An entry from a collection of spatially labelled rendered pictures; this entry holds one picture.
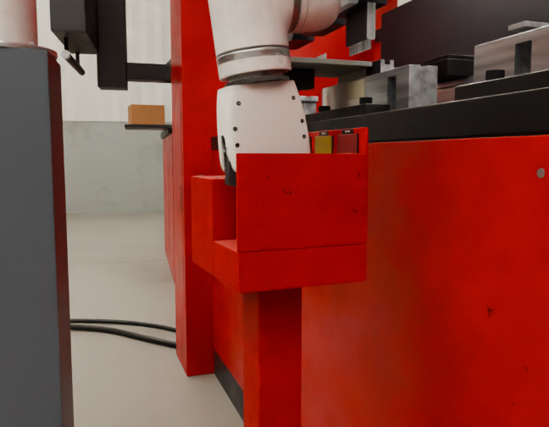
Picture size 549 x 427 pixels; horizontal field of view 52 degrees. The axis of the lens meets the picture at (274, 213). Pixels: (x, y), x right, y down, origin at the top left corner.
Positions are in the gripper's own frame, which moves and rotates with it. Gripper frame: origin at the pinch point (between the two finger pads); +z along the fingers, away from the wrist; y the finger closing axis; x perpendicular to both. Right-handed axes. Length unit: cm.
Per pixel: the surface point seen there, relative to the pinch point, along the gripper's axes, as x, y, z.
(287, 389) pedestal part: -2.9, 0.3, 22.9
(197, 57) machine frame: -133, -34, -42
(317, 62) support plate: -40, -30, -23
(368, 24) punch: -42, -45, -30
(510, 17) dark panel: -54, -97, -33
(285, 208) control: 4.9, 0.6, -0.9
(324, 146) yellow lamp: -4.0, -10.0, -6.8
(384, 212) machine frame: -11.6, -22.9, 4.4
